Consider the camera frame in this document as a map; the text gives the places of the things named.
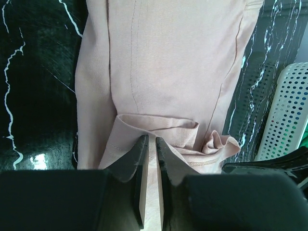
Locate white plastic laundry basket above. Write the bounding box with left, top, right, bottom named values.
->
left=255, top=62, right=308, bottom=161

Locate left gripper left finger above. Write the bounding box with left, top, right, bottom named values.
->
left=0, top=135, right=149, bottom=231

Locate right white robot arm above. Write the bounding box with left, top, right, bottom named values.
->
left=222, top=147, right=308, bottom=191

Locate pink t shirt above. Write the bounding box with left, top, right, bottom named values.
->
left=75, top=0, right=263, bottom=231

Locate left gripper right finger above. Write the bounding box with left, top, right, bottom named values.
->
left=156, top=138, right=308, bottom=231

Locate green t shirt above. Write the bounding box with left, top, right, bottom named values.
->
left=299, top=127, right=308, bottom=148

